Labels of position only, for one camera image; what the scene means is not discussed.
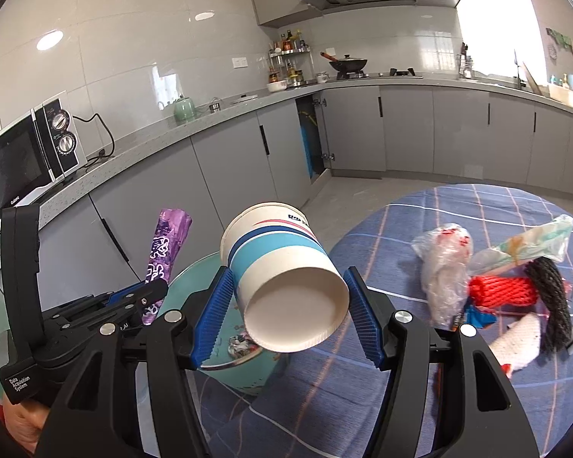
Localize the cutting board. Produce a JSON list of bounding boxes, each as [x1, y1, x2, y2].
[[513, 50, 547, 96]]

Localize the red foam net sleeve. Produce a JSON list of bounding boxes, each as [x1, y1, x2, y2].
[[468, 274, 538, 310]]

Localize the teal round bin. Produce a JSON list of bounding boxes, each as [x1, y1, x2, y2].
[[162, 252, 293, 396]]

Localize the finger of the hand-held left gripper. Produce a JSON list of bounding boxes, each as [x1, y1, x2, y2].
[[106, 279, 169, 311]]

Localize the green-white packaged snack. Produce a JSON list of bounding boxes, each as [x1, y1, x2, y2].
[[468, 214, 573, 277]]

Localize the red blue snack wrapper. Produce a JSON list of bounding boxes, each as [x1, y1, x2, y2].
[[451, 305, 497, 332]]

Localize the grey kitchen counter cabinets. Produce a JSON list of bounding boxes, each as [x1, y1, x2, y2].
[[0, 74, 573, 297]]

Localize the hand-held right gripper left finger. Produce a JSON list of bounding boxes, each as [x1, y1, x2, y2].
[[37, 265, 237, 458]]

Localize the wall decoration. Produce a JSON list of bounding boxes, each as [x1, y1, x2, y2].
[[547, 26, 573, 60]]

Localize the white tissue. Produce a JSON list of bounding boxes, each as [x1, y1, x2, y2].
[[487, 314, 544, 372]]

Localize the steel spice rack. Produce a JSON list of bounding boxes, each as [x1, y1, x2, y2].
[[267, 29, 312, 87]]

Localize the pale green kettle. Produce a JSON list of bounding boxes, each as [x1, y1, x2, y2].
[[173, 94, 197, 122]]

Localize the knife rack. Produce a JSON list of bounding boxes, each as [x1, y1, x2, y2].
[[458, 43, 473, 79]]

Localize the blue plaid tablecloth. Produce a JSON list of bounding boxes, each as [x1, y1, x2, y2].
[[191, 184, 573, 458]]

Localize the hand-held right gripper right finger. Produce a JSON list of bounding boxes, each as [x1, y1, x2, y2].
[[343, 266, 539, 458]]

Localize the bright window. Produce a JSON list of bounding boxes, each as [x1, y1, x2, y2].
[[451, 0, 540, 77]]

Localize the black foam net sleeve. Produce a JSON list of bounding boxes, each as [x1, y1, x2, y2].
[[524, 256, 573, 355]]

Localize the black silver microwave oven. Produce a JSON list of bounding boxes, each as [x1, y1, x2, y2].
[[0, 98, 89, 249]]

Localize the black wok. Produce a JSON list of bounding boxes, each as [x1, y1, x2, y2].
[[321, 51, 368, 73]]

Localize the purple snack wrapper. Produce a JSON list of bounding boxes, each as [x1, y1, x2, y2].
[[142, 207, 193, 326]]

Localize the clear plastic bag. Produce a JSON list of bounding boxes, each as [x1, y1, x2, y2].
[[412, 223, 474, 331]]

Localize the striped paper cup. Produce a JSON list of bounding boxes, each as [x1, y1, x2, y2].
[[220, 202, 350, 353]]

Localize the black power cable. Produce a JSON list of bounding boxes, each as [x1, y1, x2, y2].
[[71, 113, 116, 173]]

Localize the person's left hand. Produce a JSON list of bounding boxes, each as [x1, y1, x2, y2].
[[0, 400, 52, 455]]

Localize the gas stove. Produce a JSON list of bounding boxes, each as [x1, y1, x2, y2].
[[334, 71, 423, 79]]

